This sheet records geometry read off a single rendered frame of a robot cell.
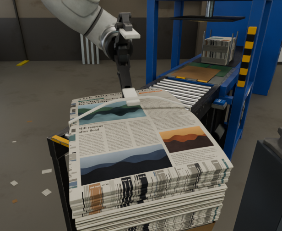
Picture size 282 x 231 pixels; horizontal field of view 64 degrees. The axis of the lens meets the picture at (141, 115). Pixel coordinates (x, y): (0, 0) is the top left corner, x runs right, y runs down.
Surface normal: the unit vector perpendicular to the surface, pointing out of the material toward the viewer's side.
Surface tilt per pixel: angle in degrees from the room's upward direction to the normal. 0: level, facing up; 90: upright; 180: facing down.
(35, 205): 0
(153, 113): 1
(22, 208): 0
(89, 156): 10
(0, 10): 90
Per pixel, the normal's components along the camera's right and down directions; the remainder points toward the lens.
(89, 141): 0.03, -0.79
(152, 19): -0.53, 0.37
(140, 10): 0.07, 0.44
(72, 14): 0.06, 0.70
